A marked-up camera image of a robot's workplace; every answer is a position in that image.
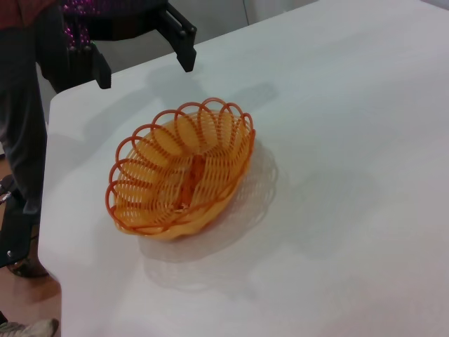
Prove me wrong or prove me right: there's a dark round base foot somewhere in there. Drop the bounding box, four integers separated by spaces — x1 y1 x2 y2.
6 258 50 279

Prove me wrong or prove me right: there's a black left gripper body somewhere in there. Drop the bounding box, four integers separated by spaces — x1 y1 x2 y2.
61 0 176 41

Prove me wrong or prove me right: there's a person in dark trousers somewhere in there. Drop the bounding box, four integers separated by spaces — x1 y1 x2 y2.
0 0 67 218

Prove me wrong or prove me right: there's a grey mesh sneaker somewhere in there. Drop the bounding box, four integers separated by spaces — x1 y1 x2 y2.
0 317 60 337

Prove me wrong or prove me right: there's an orange plastic woven basket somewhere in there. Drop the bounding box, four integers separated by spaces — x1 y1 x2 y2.
106 97 256 244

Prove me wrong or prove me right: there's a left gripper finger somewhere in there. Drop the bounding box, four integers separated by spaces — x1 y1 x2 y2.
157 5 198 73
65 19 113 89

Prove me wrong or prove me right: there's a black cable with silver plug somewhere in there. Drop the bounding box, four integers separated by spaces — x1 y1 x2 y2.
0 175 17 206

